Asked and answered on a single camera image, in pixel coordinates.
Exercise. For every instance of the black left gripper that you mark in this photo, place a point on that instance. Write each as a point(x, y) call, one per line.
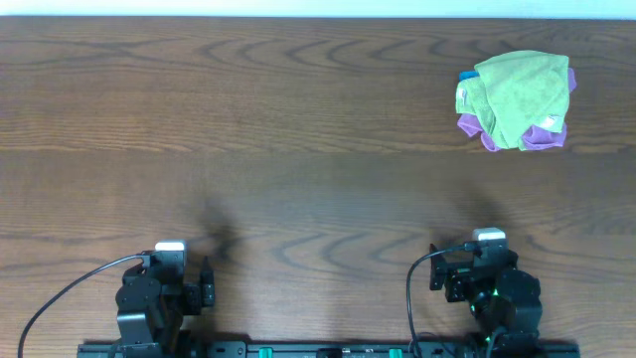
point(197, 294)

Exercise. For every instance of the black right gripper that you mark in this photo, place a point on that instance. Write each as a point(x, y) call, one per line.
point(457, 276)

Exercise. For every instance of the light green microfiber cloth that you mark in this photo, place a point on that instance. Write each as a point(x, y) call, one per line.
point(547, 80)

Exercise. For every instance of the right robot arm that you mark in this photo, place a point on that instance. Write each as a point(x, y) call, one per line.
point(504, 300)

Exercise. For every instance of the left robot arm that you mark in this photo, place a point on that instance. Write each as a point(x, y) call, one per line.
point(154, 300)

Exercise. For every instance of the purple microfiber cloth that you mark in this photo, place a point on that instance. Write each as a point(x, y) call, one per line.
point(490, 117)

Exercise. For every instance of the blue cloth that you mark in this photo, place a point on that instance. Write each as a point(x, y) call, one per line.
point(468, 75)

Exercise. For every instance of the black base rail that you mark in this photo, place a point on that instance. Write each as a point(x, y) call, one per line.
point(239, 349)

